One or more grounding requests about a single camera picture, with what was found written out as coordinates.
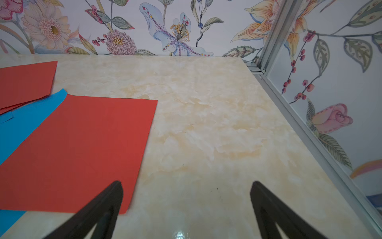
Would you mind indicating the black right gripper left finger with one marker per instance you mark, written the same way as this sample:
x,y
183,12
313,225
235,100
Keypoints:
x,y
99,215

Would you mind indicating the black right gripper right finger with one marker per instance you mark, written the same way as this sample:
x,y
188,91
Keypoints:
x,y
272,213

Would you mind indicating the red paper sheet one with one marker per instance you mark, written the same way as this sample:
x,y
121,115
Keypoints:
x,y
81,148

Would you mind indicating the blue paper sheet one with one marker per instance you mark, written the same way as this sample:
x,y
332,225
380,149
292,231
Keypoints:
x,y
16,127

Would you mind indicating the red paper sheet two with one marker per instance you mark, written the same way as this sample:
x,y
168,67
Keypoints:
x,y
26,83

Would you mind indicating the red paper sheet three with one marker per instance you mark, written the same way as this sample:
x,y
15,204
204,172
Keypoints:
x,y
7,109

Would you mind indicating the right table edge rail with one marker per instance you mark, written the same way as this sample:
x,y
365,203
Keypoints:
x,y
368,215

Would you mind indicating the right aluminium corner post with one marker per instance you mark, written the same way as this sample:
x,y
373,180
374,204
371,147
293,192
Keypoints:
x,y
284,21

